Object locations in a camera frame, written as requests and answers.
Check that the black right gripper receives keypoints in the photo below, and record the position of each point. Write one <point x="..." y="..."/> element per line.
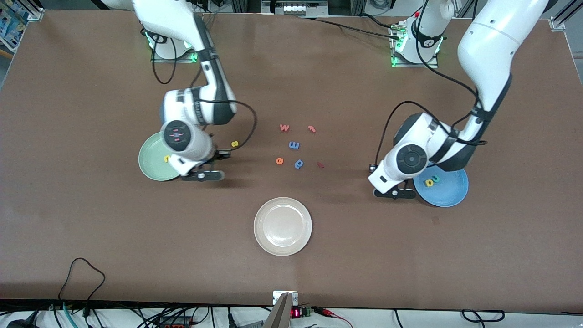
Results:
<point x="222" y="155"/>

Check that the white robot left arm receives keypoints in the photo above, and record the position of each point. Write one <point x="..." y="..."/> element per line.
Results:
<point x="492" y="41"/>

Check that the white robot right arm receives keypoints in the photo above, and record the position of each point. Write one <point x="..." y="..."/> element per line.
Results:
<point x="182" y="18"/>

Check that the pink foam letter w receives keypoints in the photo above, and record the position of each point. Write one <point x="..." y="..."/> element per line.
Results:
<point x="284" y="128"/>

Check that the green plate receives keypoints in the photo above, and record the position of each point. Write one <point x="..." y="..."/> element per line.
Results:
<point x="150" y="159"/>

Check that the blue foam letter m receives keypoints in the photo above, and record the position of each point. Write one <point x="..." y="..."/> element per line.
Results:
<point x="294" y="145"/>

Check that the blue foam letter a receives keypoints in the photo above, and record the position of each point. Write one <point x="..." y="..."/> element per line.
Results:
<point x="298" y="164"/>

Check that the blue plate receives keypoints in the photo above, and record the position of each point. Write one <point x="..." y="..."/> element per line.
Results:
<point x="448" y="191"/>

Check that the white plate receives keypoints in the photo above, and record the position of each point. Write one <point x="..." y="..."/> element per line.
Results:
<point x="283" y="226"/>

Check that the red clip lead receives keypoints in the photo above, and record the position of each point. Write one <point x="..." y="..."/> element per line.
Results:
<point x="330" y="313"/>

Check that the white power strip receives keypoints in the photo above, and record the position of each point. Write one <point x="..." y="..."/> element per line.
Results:
<point x="294" y="8"/>

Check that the red display module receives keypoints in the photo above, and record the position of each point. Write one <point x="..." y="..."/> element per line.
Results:
<point x="296" y="313"/>

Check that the blue printed box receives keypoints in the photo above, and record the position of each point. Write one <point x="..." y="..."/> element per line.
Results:
<point x="9" y="27"/>

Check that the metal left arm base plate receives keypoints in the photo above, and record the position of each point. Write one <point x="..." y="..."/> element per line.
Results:
<point x="410" y="64"/>

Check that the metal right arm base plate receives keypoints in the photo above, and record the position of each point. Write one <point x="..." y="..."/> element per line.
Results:
<point x="157" y="59"/>

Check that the grey front camera mount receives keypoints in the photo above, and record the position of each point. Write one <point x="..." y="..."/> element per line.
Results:
<point x="282" y="314"/>

